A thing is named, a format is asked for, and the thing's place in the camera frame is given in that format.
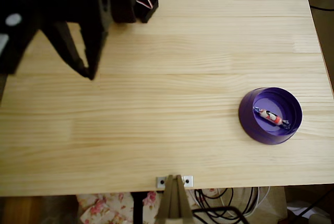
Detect white floor cable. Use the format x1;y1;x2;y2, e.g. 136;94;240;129
229;186;271;217

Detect white paper sheets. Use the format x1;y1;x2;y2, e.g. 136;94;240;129
287;203;334;224

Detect beige stand post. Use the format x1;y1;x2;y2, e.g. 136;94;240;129
156;174;194;221

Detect purple bowl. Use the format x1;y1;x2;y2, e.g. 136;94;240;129
238;87;303;146

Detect black floor cable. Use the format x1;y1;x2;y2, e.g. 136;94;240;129
194;187;235;219

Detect silver metal bracket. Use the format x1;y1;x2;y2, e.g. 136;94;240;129
156;175;194;188

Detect candy red white blue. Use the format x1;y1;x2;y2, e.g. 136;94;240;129
252;106;291;131

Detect black table leg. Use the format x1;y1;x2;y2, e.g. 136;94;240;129
130;192;151;224

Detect floral patterned cloth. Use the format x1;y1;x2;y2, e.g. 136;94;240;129
75;187;222;224

